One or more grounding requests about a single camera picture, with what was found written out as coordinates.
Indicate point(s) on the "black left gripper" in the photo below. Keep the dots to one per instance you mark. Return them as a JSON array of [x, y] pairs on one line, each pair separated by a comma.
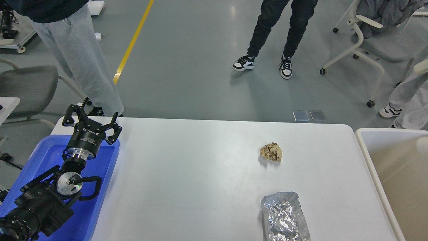
[[85, 139]]

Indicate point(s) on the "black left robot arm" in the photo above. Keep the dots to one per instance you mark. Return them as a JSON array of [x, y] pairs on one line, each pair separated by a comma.
[[45, 202]]

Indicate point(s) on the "grey office chair left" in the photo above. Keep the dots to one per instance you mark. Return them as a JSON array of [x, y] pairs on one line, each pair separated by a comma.
[[35, 87]]

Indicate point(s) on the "white side table corner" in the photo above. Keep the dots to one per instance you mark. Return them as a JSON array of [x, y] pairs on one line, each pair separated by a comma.
[[8, 104]]

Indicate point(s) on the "person in navy hoodie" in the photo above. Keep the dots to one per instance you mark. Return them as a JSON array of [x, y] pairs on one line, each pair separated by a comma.
[[65, 26]]

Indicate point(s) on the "white floor board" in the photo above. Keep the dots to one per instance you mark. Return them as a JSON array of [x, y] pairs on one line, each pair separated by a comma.
[[95, 7]]

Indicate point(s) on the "wheeled metal platform cart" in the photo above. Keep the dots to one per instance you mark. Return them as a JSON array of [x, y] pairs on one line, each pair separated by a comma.
[[16, 30]]

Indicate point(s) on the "crumpled brown paper ball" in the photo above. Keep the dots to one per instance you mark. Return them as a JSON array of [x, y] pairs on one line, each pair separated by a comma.
[[271, 151]]

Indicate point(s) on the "silver floor plate left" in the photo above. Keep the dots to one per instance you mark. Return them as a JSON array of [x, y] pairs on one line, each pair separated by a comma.
[[300, 115]]

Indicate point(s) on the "silver floor plate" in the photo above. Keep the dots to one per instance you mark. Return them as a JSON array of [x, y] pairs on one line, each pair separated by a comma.
[[300, 115], [318, 115]]

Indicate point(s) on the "crumpled silver foil bag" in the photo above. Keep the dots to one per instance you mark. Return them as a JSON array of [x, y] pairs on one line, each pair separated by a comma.
[[283, 218]]

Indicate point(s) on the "silver floor plate right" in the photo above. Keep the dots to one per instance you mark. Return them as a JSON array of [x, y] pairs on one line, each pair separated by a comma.
[[318, 115]]

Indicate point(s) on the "white office chair right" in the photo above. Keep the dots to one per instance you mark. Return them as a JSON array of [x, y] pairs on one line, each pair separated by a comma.
[[379, 31]]

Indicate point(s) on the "white plastic bin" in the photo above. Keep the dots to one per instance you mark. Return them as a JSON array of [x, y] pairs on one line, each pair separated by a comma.
[[397, 160]]

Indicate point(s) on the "person in white trousers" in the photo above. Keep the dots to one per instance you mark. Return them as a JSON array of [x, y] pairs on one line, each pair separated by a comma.
[[408, 102]]

